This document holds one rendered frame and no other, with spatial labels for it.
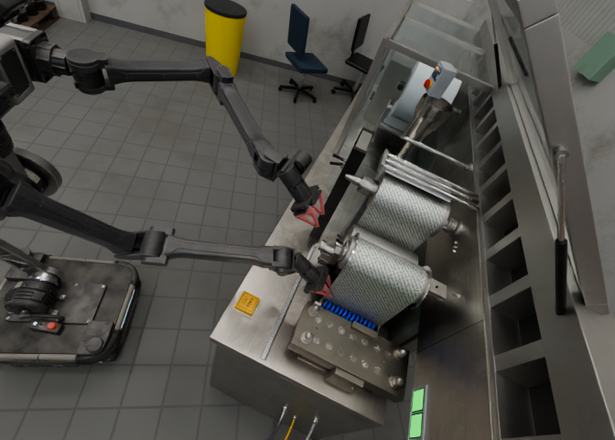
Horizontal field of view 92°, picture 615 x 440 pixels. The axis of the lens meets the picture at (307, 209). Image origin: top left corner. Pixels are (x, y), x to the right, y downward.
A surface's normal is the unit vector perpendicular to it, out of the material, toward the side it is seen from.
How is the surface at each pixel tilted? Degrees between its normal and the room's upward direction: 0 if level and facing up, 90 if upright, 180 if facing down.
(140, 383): 0
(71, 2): 90
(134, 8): 90
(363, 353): 0
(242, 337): 0
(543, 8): 90
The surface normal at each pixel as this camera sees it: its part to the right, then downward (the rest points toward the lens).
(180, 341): 0.27, -0.62
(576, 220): -0.34, 0.65
